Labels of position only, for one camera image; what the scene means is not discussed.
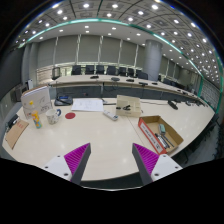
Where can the teal item in tray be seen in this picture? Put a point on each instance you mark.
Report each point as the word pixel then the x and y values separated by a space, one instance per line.
pixel 162 129

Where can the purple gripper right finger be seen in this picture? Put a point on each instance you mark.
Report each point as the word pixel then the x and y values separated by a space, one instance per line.
pixel 152 166

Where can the open cardboard tray box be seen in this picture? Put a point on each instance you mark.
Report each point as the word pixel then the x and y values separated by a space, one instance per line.
pixel 149 126

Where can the white paper sheet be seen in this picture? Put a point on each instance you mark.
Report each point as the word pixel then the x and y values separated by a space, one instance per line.
pixel 93 105

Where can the white remote control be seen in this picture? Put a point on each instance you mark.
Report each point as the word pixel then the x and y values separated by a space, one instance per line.
pixel 110 115

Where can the round grey pillar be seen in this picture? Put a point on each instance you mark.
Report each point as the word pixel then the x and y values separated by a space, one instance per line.
pixel 152 59

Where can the black device on table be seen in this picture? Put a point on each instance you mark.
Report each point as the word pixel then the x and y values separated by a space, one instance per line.
pixel 170 103

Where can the black marker in tray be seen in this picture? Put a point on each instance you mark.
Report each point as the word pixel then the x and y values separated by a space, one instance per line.
pixel 160 140

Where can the flat brown cardboard piece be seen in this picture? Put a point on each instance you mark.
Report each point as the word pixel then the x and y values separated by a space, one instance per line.
pixel 15 132

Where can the large white cardboard box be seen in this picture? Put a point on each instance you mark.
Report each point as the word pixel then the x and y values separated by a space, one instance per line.
pixel 37 99

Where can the beige cardboard box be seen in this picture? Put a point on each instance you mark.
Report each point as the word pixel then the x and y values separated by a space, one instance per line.
pixel 128 106

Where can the black desk telephone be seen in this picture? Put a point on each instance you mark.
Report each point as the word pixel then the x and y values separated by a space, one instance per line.
pixel 63 101

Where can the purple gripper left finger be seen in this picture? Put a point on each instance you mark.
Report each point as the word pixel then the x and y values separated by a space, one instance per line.
pixel 70 166

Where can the black office chair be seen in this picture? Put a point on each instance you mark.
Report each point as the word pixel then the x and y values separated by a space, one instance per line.
pixel 100 69
pixel 89 69
pixel 76 70
pixel 111 70
pixel 122 71

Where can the white patterned mug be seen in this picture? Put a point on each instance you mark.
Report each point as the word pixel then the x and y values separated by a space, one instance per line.
pixel 53 116

